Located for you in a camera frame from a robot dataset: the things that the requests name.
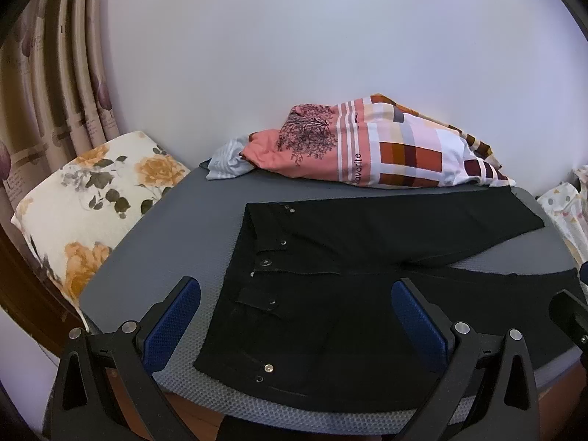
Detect white dotted bedding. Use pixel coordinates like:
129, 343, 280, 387
537, 165, 588, 266

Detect wooden bed frame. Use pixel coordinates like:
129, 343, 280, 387
0, 230, 82, 356

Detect pink checked pillow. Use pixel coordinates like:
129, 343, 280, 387
241, 94, 514, 189

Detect black pants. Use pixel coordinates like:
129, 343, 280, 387
194, 187, 581, 413

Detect light grey striped cloth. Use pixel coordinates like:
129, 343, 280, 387
199, 136, 255, 180

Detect grey mesh mattress pad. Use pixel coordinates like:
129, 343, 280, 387
81, 170, 580, 435

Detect floral cream pillow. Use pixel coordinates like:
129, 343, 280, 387
11, 130, 189, 309

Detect beige patterned curtain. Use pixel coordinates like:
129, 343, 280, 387
1, 0, 119, 219

